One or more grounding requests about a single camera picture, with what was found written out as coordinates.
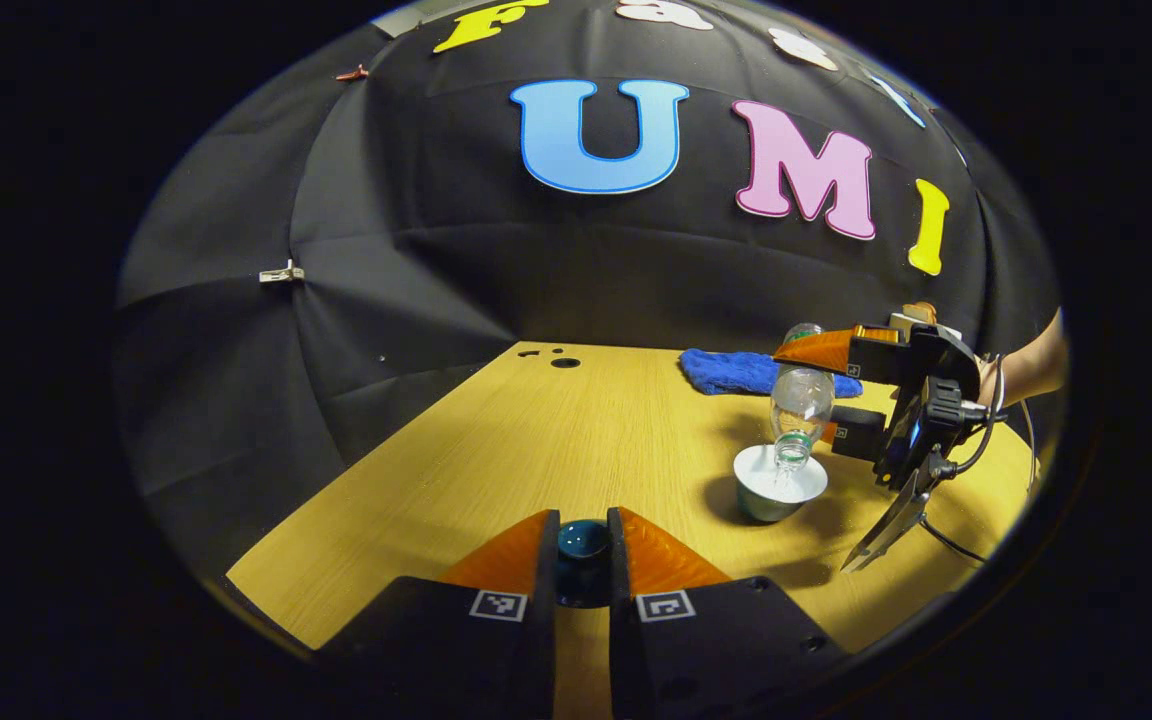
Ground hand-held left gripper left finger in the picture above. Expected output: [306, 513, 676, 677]
[312, 508, 562, 720]

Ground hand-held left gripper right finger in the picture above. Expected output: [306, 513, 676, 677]
[606, 506, 851, 720]

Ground clear plastic water bottle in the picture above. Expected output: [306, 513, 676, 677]
[768, 321, 838, 473]

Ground dark teal teacup lid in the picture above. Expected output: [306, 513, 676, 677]
[556, 518, 612, 609]

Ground white teacup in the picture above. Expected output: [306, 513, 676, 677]
[732, 442, 830, 524]

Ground blue towel cloth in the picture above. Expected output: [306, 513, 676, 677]
[679, 347, 865, 399]

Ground black cable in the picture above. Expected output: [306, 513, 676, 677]
[919, 352, 1039, 566]

